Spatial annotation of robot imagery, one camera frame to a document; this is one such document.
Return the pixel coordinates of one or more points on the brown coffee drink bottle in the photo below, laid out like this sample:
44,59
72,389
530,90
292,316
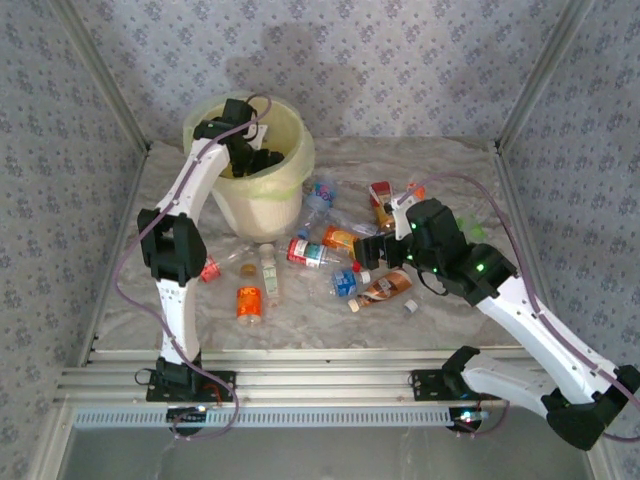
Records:
387,287

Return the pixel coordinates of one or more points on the orange label juice bottle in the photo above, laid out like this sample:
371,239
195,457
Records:
340,240

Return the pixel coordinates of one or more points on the clear bottle with blue label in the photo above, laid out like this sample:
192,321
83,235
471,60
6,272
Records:
345,284

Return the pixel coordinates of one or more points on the green plastic bottle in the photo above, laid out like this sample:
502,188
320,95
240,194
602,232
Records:
472,227

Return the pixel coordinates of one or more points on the red carton box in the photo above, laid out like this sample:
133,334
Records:
381,192

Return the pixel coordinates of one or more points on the clear bottle pink blue label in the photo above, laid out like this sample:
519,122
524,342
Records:
320,195

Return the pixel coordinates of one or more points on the clear bottle with red label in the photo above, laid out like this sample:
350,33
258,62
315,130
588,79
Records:
305,252

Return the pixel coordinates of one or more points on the white bottle with green label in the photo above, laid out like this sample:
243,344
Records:
270,280

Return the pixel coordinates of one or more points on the orange NFC juice bottle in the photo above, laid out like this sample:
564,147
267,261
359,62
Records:
249,302

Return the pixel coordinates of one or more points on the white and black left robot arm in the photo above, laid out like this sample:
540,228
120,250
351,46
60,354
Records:
175,310

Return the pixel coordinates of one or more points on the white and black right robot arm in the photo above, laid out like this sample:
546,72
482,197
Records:
550,330

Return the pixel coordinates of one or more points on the white plastic bin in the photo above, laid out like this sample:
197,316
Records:
260,215

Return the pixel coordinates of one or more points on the pale yellow plastic bucket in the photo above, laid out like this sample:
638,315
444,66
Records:
295,150

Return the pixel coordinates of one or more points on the orange bottle cap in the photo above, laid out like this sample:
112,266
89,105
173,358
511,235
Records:
416,191

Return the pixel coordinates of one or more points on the white bottle cap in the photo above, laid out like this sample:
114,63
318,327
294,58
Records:
411,306

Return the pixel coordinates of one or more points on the marble pattern table cover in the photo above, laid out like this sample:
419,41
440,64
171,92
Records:
325,330

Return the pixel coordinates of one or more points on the brown bottle cap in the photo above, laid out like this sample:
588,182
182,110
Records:
247,270

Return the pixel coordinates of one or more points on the clear bottle with red end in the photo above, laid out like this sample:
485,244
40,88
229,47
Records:
210,271

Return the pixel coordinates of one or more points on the small circuit board with LED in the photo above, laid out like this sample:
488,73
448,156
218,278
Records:
187,415
467,417

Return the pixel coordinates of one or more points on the aluminium side rail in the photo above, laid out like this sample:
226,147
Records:
515,190
133,190

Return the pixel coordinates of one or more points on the aluminium mounting rail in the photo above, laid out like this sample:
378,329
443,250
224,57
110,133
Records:
325,380

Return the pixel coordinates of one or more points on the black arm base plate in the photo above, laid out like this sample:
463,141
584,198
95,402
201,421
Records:
225,380
425,385

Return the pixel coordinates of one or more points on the aluminium frame post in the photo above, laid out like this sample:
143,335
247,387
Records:
107,75
538,75

